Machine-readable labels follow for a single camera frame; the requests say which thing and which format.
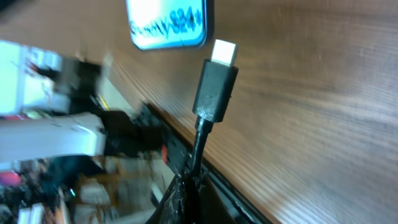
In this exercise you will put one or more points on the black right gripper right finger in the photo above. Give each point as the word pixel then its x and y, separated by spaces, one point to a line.
pixel 207 206

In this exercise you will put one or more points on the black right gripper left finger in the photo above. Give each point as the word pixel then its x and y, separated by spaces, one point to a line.
pixel 174 208

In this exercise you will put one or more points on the smartphone with lit screen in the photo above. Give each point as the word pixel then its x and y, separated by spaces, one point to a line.
pixel 163 24

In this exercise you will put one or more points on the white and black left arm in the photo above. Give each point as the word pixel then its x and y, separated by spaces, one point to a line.
pixel 51 107

